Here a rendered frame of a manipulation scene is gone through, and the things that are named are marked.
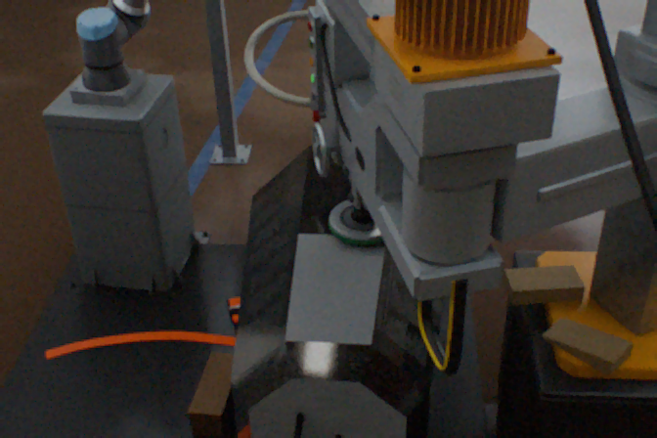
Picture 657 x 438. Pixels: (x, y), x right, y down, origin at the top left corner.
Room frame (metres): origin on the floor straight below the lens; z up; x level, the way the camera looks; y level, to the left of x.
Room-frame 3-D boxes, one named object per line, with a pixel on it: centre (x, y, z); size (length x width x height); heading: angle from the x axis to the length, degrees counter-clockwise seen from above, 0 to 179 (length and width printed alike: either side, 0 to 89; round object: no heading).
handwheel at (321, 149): (1.96, -0.02, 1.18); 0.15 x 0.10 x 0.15; 13
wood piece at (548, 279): (1.80, -0.59, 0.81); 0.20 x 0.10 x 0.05; 93
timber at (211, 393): (2.13, 0.42, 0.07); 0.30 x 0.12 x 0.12; 170
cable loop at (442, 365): (1.46, -0.25, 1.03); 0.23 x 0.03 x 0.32; 13
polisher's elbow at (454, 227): (1.46, -0.25, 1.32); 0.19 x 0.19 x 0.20
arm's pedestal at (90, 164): (3.03, 0.86, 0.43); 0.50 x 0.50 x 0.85; 78
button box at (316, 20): (2.15, 0.02, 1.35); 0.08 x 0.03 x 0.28; 13
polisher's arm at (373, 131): (1.72, -0.18, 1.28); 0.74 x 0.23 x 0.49; 13
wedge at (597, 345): (1.58, -0.65, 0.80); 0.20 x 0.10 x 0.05; 43
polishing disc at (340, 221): (2.10, -0.11, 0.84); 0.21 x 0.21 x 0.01
